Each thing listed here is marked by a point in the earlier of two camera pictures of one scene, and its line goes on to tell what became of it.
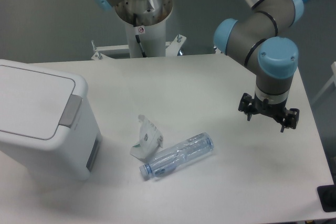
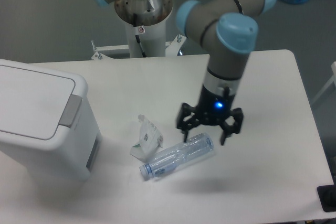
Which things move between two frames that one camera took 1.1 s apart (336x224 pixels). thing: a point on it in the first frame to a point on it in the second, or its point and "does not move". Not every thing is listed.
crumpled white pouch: [149, 138] does not move
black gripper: [276, 110] to [213, 107]
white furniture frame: [333, 80] does not move
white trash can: [49, 131] does not move
